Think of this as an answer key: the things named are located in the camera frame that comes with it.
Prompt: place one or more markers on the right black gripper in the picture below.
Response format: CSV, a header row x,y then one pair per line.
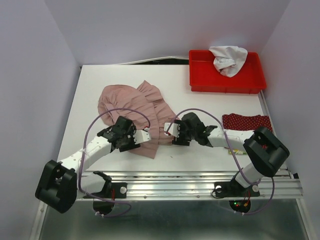
x,y
180,140

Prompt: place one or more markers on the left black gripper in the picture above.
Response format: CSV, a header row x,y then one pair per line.
x,y
131,145

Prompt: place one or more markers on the pink pleated skirt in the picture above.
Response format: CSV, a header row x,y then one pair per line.
x,y
145,106

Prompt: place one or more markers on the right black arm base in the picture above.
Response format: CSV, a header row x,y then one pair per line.
x,y
240,197

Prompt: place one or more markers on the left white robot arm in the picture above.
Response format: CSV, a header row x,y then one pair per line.
x,y
60,184

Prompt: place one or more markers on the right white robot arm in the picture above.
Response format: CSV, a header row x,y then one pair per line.
x,y
265,151

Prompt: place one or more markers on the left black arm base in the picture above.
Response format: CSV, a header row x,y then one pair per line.
x,y
106,195

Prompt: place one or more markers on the red polka dot skirt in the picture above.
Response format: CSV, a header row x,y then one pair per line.
x,y
239,122

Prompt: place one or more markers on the yellow floral folded skirt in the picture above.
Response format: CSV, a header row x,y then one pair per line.
x,y
236,152

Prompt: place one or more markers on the red plastic bin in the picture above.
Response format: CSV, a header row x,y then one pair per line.
x,y
203,77

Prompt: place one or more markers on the white cloth garment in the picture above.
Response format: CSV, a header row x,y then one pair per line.
x,y
228,60

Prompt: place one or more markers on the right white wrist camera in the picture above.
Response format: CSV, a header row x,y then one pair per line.
x,y
172,129

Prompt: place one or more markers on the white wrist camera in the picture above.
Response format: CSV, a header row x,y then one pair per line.
x,y
172,129
141,136

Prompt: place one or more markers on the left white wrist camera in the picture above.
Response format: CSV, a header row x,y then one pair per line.
x,y
141,136

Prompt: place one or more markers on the aluminium mounting rail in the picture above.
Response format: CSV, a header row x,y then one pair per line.
x,y
197,185

